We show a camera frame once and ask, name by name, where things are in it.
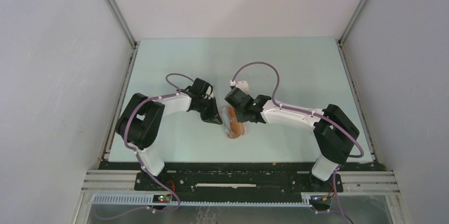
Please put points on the right aluminium frame post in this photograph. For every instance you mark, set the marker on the right aluminium frame post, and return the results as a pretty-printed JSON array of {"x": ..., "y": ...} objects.
[{"x": 352, "y": 22}]

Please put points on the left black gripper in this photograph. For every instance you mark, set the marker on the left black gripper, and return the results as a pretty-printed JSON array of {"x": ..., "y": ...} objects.
[{"x": 214, "y": 112}]

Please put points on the orange tinted sunglasses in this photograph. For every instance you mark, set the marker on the orange tinted sunglasses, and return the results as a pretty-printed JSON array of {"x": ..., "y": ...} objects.
[{"x": 236, "y": 129}]

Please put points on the left aluminium frame post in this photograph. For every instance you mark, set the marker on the left aluminium frame post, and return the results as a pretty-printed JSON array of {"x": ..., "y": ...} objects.
[{"x": 116, "y": 12}]

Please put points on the white cable duct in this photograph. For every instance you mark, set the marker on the white cable duct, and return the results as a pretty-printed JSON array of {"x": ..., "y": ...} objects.
[{"x": 149, "y": 199}]

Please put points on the aluminium frame post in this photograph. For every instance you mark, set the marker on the aluminium frame post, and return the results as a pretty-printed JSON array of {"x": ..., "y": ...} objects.
[
  {"x": 116, "y": 12},
  {"x": 352, "y": 22}
]

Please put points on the aluminium extrusion rail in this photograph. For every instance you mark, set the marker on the aluminium extrusion rail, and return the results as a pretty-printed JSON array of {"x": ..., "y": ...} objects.
[{"x": 369, "y": 183}]

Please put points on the controller board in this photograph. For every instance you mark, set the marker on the controller board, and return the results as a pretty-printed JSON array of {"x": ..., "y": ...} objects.
[
  {"x": 321, "y": 200},
  {"x": 162, "y": 198}
]

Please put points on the left controller board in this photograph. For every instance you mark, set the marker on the left controller board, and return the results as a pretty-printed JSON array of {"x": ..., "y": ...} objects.
[{"x": 162, "y": 198}]

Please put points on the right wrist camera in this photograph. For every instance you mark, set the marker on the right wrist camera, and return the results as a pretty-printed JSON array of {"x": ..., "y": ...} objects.
[{"x": 242, "y": 85}]

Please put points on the pink glasses case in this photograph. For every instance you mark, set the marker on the pink glasses case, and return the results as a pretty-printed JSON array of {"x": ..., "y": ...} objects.
[{"x": 225, "y": 120}]

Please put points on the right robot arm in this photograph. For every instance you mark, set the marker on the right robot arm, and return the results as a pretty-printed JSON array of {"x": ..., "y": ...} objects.
[{"x": 335, "y": 134}]

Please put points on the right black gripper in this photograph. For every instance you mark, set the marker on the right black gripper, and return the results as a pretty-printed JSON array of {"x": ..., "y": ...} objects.
[{"x": 241, "y": 119}]

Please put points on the right controller board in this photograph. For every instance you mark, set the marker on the right controller board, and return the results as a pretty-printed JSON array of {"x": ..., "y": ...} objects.
[{"x": 321, "y": 200}]

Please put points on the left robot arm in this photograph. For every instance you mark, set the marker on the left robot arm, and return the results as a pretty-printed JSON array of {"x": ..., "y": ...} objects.
[{"x": 139, "y": 123}]

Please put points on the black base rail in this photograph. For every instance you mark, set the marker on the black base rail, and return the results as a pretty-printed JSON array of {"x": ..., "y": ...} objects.
[{"x": 253, "y": 182}]

